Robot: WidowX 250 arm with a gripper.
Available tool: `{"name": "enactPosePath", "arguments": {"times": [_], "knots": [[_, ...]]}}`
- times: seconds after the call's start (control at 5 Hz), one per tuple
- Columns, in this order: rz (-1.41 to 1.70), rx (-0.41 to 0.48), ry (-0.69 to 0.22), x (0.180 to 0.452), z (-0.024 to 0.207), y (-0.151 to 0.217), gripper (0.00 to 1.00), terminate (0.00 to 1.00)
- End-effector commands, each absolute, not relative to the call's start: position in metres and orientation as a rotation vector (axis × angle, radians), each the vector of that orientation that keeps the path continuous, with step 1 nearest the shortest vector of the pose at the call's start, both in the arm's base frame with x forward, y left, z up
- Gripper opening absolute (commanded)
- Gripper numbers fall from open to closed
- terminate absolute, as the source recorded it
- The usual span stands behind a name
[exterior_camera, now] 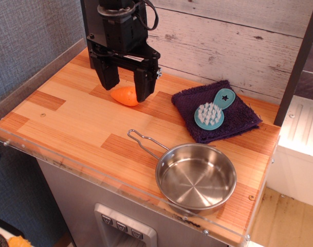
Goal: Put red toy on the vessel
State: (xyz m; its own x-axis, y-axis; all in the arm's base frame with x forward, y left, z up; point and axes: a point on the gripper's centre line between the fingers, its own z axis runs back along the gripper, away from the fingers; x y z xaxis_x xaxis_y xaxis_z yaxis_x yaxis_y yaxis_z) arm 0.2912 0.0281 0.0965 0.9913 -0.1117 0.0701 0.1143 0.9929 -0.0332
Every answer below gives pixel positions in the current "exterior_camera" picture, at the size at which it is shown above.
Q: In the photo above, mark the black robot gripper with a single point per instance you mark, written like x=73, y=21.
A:
x=122, y=42

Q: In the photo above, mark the orange carrot toy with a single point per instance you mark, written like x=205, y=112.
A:
x=125, y=95

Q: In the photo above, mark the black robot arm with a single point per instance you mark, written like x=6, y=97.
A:
x=115, y=3

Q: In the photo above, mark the grey toy fridge cabinet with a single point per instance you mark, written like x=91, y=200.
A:
x=76, y=198

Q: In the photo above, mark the teal scrub brush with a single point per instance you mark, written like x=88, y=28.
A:
x=210, y=116

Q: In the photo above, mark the purple folded towel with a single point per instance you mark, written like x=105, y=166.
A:
x=239, y=118

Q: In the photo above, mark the silver dispenser button panel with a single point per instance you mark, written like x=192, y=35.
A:
x=117, y=229

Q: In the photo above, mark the dark grey left post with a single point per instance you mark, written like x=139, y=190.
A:
x=86, y=28

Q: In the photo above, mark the dark grey post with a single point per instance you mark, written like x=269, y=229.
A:
x=295, y=74
x=86, y=28

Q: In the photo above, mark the steel pan with wire handle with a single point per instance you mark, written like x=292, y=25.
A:
x=194, y=178

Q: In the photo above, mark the dark grey right post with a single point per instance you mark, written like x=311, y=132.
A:
x=295, y=74

